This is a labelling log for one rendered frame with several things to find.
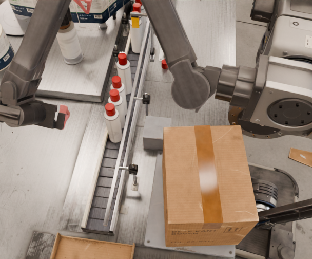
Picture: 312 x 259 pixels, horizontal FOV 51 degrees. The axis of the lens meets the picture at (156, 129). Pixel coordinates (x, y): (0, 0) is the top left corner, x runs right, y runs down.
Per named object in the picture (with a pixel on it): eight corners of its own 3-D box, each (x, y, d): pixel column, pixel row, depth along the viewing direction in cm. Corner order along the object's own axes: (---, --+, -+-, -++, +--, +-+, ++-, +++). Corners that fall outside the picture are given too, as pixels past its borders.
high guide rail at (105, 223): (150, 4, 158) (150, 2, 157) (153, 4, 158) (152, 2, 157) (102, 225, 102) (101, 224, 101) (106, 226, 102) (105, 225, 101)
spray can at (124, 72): (121, 85, 140) (116, 50, 123) (133, 86, 140) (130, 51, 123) (119, 94, 138) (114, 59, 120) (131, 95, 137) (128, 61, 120)
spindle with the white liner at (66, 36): (66, 49, 152) (48, -7, 126) (85, 51, 151) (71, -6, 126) (61, 63, 147) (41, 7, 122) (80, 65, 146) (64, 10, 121)
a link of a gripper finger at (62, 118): (55, 99, 98) (39, 100, 88) (78, 105, 97) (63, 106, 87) (52, 122, 99) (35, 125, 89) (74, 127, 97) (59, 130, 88)
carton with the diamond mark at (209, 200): (162, 164, 124) (163, 126, 101) (225, 163, 124) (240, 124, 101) (165, 247, 108) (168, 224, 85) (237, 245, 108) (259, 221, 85)
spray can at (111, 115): (111, 131, 128) (103, 99, 111) (123, 132, 128) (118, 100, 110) (108, 142, 125) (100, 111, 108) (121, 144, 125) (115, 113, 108)
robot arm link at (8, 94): (14, 83, 73) (36, 77, 81) (-31, 73, 75) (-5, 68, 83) (13, 133, 77) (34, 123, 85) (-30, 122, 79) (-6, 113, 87)
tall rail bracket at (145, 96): (134, 113, 139) (131, 88, 125) (151, 114, 138) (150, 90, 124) (132, 119, 137) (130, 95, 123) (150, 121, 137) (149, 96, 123)
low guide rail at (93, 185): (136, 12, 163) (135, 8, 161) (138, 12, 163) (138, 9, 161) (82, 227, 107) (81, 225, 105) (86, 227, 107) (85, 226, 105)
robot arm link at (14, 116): (19, 130, 77) (23, 106, 76) (-6, 124, 78) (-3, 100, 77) (35, 127, 84) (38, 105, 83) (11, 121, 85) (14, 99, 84)
